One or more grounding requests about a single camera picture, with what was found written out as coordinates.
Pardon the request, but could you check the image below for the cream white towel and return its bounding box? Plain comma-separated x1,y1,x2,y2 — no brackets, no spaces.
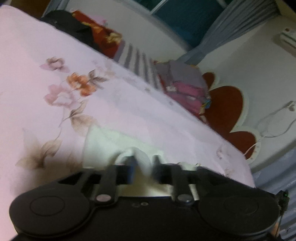
82,124,197,200

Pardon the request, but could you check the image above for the folded grey pink clothes stack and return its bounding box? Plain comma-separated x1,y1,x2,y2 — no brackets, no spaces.
154,60,211,117

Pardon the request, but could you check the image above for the red heart-shaped headboard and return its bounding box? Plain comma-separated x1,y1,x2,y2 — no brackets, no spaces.
203,72,261,164

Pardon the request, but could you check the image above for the pink floral bed sheet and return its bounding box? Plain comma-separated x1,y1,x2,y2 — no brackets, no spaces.
1,5,254,240

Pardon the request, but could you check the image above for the grey white striped cloth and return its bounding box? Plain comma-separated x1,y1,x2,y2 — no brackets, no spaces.
113,40,164,92

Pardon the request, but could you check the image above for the red orange floral cloth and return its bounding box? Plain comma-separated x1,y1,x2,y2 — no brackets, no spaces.
72,10,122,59

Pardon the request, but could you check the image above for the white framed window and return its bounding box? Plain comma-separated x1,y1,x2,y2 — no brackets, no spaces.
136,0,232,48

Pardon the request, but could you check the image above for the black garment on bed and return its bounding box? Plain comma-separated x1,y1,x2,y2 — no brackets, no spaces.
40,10,102,53

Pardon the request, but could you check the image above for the grey curtain right side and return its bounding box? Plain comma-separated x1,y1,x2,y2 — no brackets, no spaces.
178,0,280,65

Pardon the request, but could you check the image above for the white air conditioner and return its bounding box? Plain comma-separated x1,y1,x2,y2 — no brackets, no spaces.
280,27,296,50

